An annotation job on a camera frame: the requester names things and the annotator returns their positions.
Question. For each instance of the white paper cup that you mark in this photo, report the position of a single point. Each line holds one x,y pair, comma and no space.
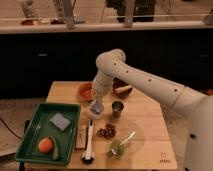
95,116

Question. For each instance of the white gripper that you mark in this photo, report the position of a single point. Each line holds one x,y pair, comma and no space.
101,85

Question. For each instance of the grey-blue towel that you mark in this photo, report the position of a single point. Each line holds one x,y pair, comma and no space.
97,107

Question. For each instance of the bunch of red grapes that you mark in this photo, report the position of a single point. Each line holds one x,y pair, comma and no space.
109,131

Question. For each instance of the green small bowl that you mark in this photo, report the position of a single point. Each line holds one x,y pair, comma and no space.
120,150

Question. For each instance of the white spoon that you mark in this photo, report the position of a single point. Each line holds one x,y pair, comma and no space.
126,138

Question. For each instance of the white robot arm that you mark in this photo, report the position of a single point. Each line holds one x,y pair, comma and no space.
192,104

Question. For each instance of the green plastic tray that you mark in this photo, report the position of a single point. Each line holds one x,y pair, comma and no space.
41,127

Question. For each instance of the orange fruit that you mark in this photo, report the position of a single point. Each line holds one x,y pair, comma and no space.
45,145

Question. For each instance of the white spatula black handle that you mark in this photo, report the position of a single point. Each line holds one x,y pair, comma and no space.
88,155

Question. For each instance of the small metal cup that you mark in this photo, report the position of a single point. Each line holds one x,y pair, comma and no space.
117,108

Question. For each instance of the green cucumber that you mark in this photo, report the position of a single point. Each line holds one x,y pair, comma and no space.
55,150

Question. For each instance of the orange bowl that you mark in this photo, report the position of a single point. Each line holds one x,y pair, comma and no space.
85,91

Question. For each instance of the wooden block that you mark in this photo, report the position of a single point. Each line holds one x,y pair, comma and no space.
81,137

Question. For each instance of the grey sponge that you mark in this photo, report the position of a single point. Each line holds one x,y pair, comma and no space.
60,121

